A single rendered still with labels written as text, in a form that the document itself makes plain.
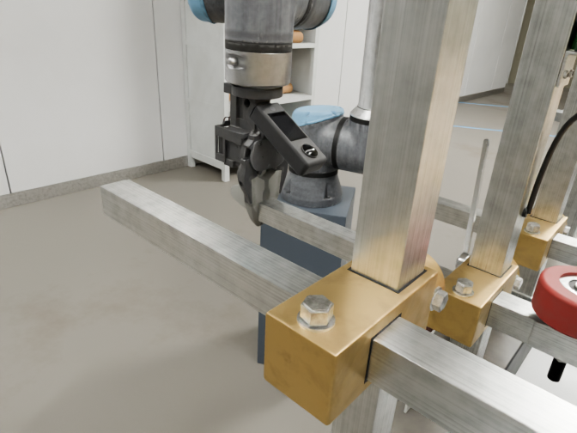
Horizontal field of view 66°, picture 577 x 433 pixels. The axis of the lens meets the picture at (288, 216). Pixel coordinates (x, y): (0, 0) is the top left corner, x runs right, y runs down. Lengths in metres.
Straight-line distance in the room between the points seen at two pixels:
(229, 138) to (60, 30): 2.38
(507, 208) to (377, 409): 0.26
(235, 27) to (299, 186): 0.77
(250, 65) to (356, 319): 0.41
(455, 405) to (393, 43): 0.19
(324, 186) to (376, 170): 1.04
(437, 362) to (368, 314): 0.04
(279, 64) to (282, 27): 0.04
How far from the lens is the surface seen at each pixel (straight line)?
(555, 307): 0.47
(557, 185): 0.76
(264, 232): 1.34
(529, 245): 0.72
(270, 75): 0.60
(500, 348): 0.73
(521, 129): 0.49
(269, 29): 0.60
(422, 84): 0.25
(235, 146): 0.65
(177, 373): 1.63
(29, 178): 3.04
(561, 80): 0.49
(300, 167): 0.59
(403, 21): 0.25
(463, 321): 0.50
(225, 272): 0.33
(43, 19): 2.95
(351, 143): 1.22
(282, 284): 0.30
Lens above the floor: 1.12
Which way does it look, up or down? 25 degrees down
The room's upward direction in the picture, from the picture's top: 3 degrees clockwise
